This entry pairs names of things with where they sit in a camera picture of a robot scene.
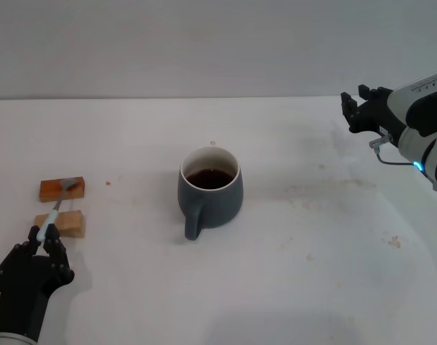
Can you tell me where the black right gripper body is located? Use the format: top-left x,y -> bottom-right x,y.
349,86 -> 409,148

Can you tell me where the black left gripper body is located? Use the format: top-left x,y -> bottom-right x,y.
0,250 -> 67,341

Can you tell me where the spoon with white handle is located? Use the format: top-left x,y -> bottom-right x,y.
36,177 -> 80,242

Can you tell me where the grey ceramic cup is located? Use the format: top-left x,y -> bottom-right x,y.
177,146 -> 245,242

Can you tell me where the light wooden block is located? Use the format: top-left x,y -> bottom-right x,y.
34,210 -> 87,239

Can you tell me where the reddish brown wooden block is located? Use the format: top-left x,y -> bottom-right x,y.
39,175 -> 86,203

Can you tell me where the dark coffee liquid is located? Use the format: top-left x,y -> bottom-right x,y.
185,167 -> 234,190

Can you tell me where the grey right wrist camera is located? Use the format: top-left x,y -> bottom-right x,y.
387,68 -> 437,139

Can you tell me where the grey right wrist cable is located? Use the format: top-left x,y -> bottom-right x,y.
369,133 -> 437,192

